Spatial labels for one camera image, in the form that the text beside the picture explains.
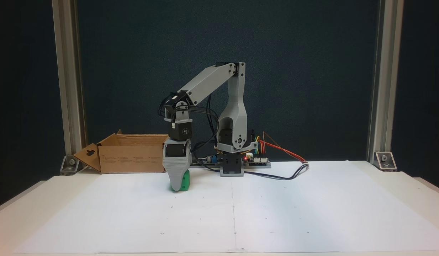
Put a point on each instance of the metal corner bracket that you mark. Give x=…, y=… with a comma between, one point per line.
x=385, y=161
x=70, y=164

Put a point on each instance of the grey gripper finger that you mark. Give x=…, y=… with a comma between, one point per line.
x=176, y=172

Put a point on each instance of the grey printed robot arm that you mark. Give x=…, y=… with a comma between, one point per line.
x=237, y=106

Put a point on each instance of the blue circuit board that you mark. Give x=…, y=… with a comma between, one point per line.
x=207, y=160

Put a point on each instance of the open cardboard box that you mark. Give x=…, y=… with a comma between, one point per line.
x=130, y=156

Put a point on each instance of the green die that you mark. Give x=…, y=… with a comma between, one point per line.
x=185, y=181

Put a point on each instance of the aluminium frame post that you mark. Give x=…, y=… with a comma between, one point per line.
x=385, y=71
x=68, y=71

